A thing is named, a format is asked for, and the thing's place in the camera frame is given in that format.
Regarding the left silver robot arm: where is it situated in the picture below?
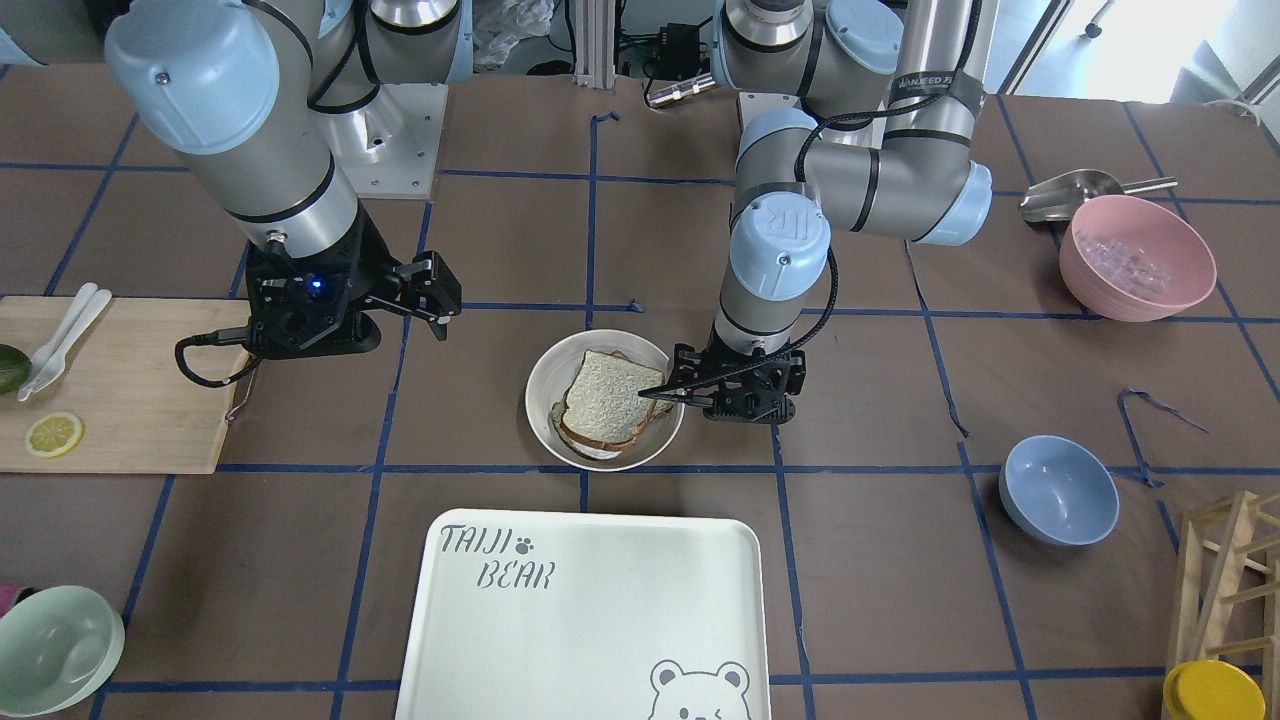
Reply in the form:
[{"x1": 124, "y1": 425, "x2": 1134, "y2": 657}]
[{"x1": 643, "y1": 1, "x2": 998, "y2": 425}]

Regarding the cream bear tray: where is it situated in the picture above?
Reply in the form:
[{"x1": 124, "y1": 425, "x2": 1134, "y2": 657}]
[{"x1": 396, "y1": 509, "x2": 771, "y2": 719}]

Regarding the pink cloth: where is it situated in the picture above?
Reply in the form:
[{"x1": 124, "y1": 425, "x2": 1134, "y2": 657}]
[{"x1": 0, "y1": 582, "x2": 38, "y2": 618}]

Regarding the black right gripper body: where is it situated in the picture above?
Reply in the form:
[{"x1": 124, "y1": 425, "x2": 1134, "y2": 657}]
[{"x1": 244, "y1": 208, "x2": 463, "y2": 360}]

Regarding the lemon half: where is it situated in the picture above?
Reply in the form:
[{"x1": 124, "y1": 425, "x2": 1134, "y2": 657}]
[{"x1": 24, "y1": 413, "x2": 84, "y2": 459}]

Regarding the wooden mug rack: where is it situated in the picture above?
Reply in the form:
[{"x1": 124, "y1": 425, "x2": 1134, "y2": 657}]
[{"x1": 1166, "y1": 491, "x2": 1279, "y2": 701}]

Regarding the yellow mug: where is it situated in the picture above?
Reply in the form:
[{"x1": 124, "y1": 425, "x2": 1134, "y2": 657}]
[{"x1": 1162, "y1": 660, "x2": 1267, "y2": 719}]

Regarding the blue bowl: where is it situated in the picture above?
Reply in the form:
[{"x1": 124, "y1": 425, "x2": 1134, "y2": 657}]
[{"x1": 998, "y1": 436, "x2": 1120, "y2": 547}]

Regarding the light green bowl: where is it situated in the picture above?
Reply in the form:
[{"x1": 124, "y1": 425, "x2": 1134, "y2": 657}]
[{"x1": 1, "y1": 585, "x2": 125, "y2": 717}]

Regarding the metal scoop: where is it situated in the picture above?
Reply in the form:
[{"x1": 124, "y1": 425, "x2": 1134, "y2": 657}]
[{"x1": 1019, "y1": 169, "x2": 1179, "y2": 224}]

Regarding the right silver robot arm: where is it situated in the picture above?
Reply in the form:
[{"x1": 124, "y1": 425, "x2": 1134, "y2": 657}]
[{"x1": 3, "y1": 1, "x2": 474, "y2": 360}]

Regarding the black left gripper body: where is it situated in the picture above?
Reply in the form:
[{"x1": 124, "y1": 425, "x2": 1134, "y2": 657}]
[{"x1": 672, "y1": 340, "x2": 806, "y2": 425}]

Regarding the white plastic knife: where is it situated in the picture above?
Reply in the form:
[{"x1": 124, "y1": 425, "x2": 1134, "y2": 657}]
[{"x1": 17, "y1": 283, "x2": 113, "y2": 402}]

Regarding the green avocado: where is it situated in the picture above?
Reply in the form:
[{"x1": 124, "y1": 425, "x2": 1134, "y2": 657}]
[{"x1": 0, "y1": 345, "x2": 32, "y2": 395}]

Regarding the pink bowl with ice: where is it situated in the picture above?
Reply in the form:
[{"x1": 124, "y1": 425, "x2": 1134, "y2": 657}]
[{"x1": 1059, "y1": 195, "x2": 1219, "y2": 322}]

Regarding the cream round plate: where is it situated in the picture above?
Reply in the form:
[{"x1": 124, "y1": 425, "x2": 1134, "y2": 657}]
[{"x1": 525, "y1": 329, "x2": 685, "y2": 471}]

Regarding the white bread slice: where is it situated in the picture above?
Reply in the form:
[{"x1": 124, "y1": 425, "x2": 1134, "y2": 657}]
[{"x1": 561, "y1": 348, "x2": 669, "y2": 448}]

